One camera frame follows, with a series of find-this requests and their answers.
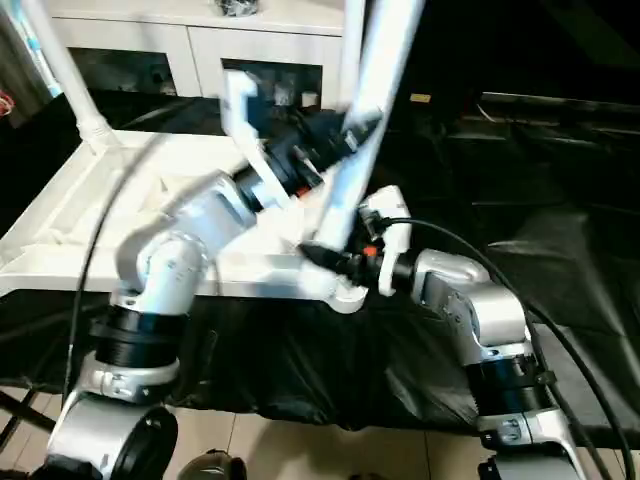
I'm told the white plastic table leg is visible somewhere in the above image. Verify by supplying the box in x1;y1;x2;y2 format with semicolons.
339;0;367;113
18;0;117;153
314;0;427;253

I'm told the white plastic table top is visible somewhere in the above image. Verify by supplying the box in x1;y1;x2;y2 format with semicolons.
0;130;371;314

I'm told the black mat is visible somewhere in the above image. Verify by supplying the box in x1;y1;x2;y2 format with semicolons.
0;92;640;441

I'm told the white cabinet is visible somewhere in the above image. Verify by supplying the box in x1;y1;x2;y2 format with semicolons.
30;0;347;103

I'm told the grey object on cabinet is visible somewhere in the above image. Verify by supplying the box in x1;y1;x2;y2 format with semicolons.
219;0;263;20

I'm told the grey robot foot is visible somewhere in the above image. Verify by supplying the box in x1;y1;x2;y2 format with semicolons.
178;452;247;480

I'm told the light blue plastic pack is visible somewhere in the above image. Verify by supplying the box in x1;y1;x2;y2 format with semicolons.
0;0;63;99

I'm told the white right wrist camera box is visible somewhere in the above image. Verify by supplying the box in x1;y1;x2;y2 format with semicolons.
357;185;414;297

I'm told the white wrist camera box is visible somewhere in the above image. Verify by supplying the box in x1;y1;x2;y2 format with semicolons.
357;185;414;297
220;68;265;169

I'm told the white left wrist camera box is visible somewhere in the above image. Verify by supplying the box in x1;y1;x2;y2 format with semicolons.
220;68;265;169

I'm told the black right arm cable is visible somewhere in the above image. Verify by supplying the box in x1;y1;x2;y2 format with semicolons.
384;215;640;473

